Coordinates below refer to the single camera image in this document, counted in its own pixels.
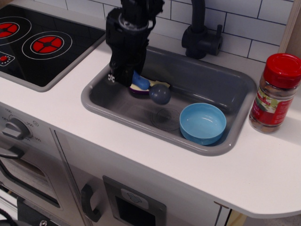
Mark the red stove button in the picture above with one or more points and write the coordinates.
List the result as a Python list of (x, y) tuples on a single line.
[(3, 58)]

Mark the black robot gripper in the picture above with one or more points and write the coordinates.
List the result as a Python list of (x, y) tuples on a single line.
[(128, 43)]

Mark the grey oven door handle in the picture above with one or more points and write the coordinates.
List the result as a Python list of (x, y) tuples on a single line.
[(12, 153)]

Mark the toy eggplant half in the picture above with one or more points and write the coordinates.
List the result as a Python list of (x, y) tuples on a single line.
[(137, 90)]

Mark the red lid spice jar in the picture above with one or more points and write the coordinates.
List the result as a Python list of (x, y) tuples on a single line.
[(277, 87)]

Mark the dark grey toy faucet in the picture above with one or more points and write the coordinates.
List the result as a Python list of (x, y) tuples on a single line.
[(196, 39)]

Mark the grey oven knob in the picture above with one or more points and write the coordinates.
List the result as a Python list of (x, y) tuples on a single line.
[(14, 128)]

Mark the blue grey toy spoon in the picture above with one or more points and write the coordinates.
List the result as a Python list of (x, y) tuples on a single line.
[(159, 94)]

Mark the light blue plastic bowl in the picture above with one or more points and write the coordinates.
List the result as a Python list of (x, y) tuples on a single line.
[(202, 123)]

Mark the black toy stove top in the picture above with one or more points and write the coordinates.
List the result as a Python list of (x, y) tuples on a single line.
[(41, 48)]

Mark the dark grey cabinet handle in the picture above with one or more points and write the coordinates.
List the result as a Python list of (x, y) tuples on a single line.
[(86, 194)]

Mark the grey plastic sink basin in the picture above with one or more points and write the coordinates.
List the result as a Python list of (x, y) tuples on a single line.
[(191, 81)]

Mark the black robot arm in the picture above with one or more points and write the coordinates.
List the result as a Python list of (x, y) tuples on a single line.
[(141, 12)]

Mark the grey dishwasher control panel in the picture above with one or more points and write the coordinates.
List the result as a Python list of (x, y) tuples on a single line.
[(132, 207)]

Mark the wooden side post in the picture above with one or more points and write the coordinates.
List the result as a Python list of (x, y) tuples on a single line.
[(291, 40)]

